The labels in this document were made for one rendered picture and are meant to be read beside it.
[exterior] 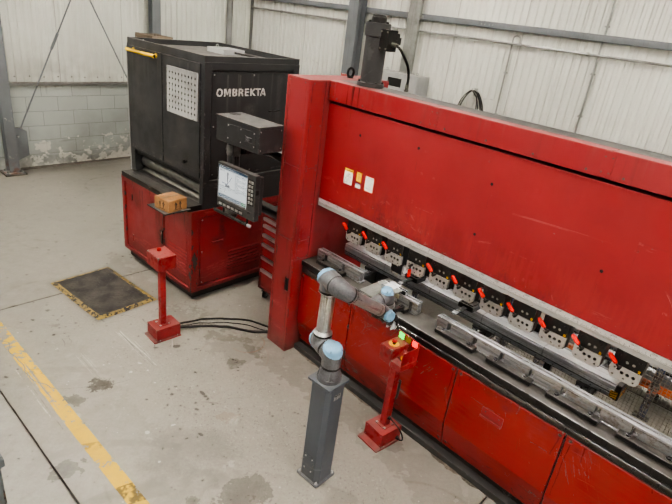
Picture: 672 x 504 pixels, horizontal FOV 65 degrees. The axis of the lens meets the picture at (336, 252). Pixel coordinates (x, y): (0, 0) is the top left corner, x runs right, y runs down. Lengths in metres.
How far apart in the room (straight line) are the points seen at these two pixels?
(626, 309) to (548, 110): 4.80
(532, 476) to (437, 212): 1.70
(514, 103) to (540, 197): 4.72
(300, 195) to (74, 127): 6.07
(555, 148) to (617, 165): 0.32
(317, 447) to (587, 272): 1.86
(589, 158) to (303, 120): 1.98
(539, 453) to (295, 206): 2.38
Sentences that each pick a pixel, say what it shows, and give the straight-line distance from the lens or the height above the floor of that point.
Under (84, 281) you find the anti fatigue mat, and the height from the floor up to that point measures 0.01.
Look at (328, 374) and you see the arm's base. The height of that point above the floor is 0.84.
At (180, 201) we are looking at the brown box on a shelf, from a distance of 4.86.
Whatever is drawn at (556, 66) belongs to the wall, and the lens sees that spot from 7.55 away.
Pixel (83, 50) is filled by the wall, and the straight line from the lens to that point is 9.50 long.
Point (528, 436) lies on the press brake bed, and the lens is 3.49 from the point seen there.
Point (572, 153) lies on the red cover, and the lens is 2.99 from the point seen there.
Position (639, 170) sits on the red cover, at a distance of 2.89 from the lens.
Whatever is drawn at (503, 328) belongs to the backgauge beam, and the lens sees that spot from 3.74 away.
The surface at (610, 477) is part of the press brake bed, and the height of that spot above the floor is 0.68.
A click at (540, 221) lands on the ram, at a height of 1.84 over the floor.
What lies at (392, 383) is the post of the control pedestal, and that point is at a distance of 3.73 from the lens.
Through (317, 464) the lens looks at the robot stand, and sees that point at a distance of 3.55.
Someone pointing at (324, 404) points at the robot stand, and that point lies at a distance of 3.22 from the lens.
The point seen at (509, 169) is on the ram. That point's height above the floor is 2.06.
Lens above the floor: 2.74
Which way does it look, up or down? 24 degrees down
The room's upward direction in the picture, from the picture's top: 8 degrees clockwise
